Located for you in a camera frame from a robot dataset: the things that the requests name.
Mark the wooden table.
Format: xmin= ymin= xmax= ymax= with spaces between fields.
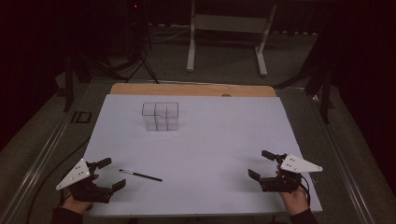
xmin=109 ymin=82 xmax=277 ymax=98

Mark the black metal stand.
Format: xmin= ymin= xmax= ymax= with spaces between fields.
xmin=63 ymin=55 xmax=92 ymax=113
xmin=304 ymin=62 xmax=336 ymax=125

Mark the metal floor rail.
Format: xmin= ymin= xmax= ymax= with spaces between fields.
xmin=309 ymin=92 xmax=376 ymax=224
xmin=0 ymin=106 xmax=78 ymax=220

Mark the black tripod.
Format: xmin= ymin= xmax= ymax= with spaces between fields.
xmin=124 ymin=0 xmax=160 ymax=85

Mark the black floor cable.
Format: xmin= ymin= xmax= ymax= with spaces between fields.
xmin=24 ymin=136 xmax=92 ymax=224

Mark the person's left hand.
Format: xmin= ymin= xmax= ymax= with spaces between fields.
xmin=61 ymin=174 xmax=100 ymax=216

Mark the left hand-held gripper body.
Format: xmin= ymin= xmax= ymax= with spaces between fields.
xmin=55 ymin=158 xmax=114 ymax=204

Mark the thin black brush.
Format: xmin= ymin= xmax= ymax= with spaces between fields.
xmin=119 ymin=168 xmax=163 ymax=182

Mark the clear plastic organizer box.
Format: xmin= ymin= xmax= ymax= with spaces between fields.
xmin=141 ymin=102 xmax=180 ymax=132

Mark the white board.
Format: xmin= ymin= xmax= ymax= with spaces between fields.
xmin=83 ymin=93 xmax=323 ymax=217

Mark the black rectangular frame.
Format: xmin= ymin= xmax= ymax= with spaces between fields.
xmin=69 ymin=110 xmax=93 ymax=124

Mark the white cable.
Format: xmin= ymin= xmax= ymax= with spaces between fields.
xmin=148 ymin=22 xmax=191 ymax=44

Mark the person's right hand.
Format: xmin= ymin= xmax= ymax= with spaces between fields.
xmin=275 ymin=166 xmax=311 ymax=217

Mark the right hand-held gripper cable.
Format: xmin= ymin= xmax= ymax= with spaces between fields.
xmin=299 ymin=175 xmax=312 ymax=207

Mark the white metal stand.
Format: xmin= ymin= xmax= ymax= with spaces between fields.
xmin=186 ymin=0 xmax=278 ymax=77

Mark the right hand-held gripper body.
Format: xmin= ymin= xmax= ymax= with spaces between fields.
xmin=260 ymin=153 xmax=324 ymax=193

